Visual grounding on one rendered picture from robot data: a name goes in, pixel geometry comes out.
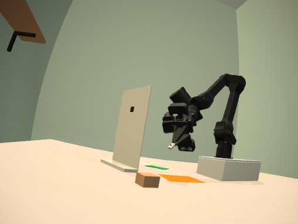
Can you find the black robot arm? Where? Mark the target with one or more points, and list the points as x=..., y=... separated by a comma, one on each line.
x=223, y=130

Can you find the brown box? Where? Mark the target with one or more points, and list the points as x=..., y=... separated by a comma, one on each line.
x=147, y=180

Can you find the grey flat panel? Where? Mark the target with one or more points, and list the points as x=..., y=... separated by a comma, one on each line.
x=130, y=130

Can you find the orange square zone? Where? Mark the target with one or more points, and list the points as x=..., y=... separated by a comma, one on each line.
x=178, y=178

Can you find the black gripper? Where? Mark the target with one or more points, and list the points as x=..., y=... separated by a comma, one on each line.
x=182, y=126

